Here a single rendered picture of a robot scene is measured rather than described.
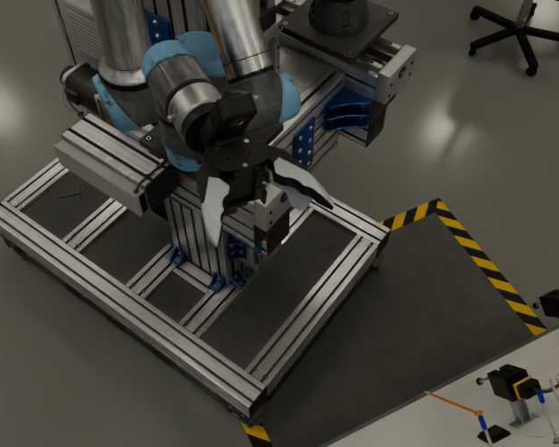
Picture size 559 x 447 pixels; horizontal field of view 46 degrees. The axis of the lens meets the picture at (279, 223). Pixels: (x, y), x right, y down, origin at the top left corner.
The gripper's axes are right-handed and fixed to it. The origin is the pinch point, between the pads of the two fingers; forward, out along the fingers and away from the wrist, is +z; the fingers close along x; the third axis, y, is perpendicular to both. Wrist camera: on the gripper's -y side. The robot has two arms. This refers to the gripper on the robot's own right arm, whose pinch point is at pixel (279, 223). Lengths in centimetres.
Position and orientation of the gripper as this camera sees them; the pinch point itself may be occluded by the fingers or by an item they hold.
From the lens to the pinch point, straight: 73.5
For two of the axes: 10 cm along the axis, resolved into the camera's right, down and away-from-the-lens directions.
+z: 4.6, 7.1, -5.3
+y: -1.2, 6.4, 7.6
